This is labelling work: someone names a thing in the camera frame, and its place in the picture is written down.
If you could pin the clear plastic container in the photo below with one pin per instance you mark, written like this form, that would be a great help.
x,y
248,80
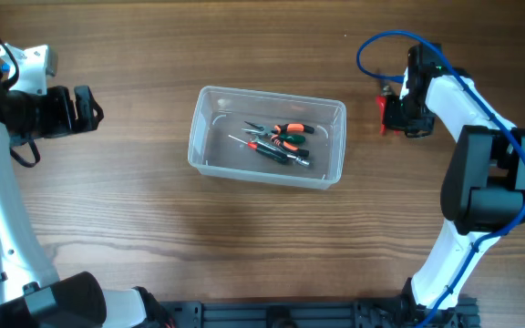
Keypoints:
x,y
223,111

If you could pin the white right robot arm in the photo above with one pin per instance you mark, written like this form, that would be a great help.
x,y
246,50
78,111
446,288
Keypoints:
x,y
484,187

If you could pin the silver socket wrench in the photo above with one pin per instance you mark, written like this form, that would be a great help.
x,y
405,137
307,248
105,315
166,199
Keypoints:
x,y
293,153

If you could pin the red handled snips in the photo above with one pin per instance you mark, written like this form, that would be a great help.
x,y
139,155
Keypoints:
x,y
385,91

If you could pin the orange black needle-nose pliers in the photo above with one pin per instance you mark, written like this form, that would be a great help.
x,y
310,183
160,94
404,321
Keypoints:
x,y
288,128

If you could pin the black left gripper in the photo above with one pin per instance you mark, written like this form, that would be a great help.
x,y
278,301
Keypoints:
x,y
59,98

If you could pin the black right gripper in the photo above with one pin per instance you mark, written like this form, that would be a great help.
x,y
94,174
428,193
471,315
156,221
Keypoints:
x,y
393,123

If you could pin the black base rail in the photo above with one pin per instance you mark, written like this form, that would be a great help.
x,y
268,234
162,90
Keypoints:
x,y
363,313

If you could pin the black red screwdriver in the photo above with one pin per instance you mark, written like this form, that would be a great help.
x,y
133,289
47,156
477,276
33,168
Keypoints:
x,y
264,149

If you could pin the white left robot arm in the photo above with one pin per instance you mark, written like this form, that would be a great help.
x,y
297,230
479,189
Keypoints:
x,y
31,292

